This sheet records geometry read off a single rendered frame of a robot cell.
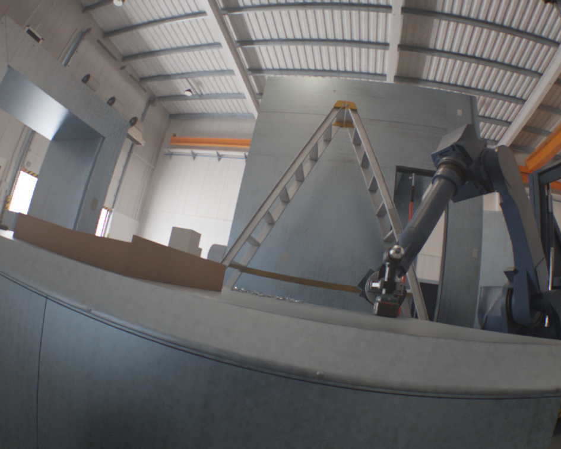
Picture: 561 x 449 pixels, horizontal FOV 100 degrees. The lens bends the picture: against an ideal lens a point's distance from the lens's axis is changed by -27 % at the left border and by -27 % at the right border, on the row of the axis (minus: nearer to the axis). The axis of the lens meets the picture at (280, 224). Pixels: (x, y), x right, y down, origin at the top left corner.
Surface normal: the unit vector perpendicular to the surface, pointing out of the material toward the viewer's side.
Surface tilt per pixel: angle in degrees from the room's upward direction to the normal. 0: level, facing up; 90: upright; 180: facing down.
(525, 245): 124
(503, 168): 90
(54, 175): 90
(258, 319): 67
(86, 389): 90
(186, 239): 90
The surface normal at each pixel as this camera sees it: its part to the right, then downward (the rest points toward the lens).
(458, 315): -0.21, -0.24
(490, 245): -0.52, -0.27
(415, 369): -0.07, -0.59
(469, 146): 0.29, -0.15
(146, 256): 0.94, 0.11
